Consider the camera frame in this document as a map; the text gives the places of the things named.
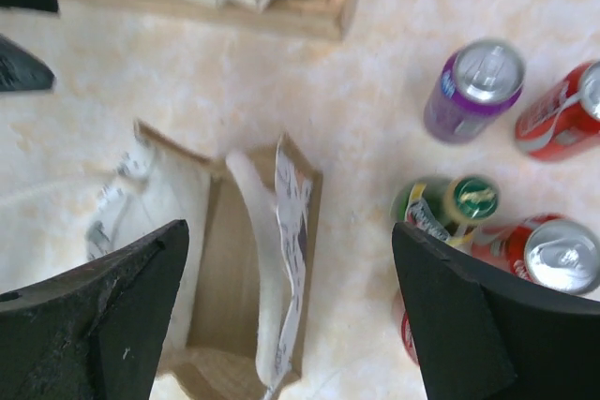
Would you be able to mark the wooden clothes rack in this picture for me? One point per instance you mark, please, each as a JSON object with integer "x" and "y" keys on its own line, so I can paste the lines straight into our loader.
{"x": 324, "y": 19}

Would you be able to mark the green glass bottle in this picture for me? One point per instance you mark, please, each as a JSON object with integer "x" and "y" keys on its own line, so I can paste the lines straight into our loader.
{"x": 449, "y": 209}

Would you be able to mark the red cola can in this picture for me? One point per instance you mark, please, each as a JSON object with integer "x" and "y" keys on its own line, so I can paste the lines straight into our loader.
{"x": 564, "y": 122}
{"x": 550, "y": 250}
{"x": 403, "y": 326}

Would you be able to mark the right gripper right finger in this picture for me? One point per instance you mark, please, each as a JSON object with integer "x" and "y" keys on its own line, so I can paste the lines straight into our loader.
{"x": 481, "y": 333}

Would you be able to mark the canvas bag with cartoon print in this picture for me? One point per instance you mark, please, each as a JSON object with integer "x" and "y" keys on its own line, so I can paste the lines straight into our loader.
{"x": 238, "y": 324}

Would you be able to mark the purple soda can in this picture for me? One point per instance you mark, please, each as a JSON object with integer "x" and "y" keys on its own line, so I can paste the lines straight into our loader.
{"x": 478, "y": 83}

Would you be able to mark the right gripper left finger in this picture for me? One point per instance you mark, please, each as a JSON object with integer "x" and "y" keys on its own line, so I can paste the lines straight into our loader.
{"x": 96, "y": 331}

